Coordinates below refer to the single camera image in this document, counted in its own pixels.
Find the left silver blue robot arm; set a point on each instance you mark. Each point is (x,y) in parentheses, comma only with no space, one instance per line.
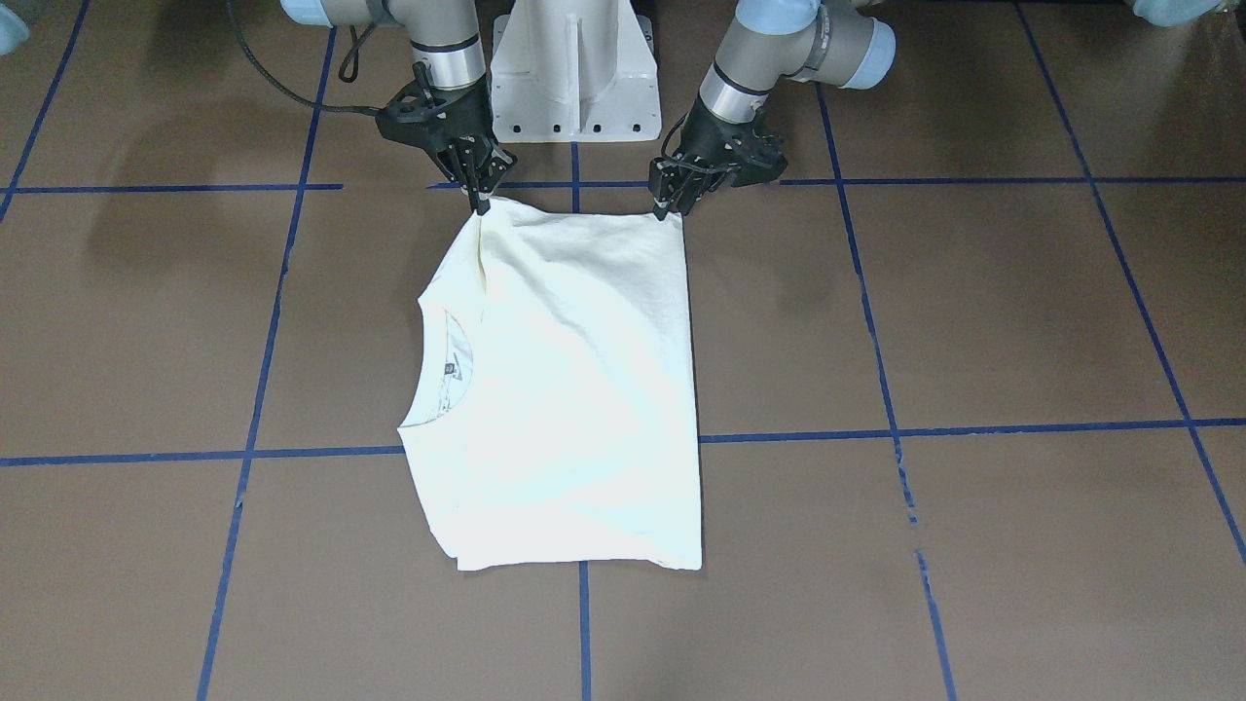
(825,42)

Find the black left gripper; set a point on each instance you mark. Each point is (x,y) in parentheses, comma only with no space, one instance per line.
(708,135)

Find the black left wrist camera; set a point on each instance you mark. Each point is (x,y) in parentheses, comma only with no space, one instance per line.
(757,153)

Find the cream long-sleeve printed shirt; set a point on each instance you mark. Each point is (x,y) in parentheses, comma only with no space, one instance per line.
(555,417)

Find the white camera mast with base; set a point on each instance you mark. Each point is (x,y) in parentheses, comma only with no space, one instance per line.
(574,71)

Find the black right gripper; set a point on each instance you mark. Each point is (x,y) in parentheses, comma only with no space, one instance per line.
(468,118)

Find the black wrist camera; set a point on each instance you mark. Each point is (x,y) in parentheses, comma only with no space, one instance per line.
(757,153)
(409,118)

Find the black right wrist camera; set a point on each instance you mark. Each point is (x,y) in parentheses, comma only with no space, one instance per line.
(409,118)

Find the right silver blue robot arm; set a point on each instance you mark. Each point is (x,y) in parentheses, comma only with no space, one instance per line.
(191,38)

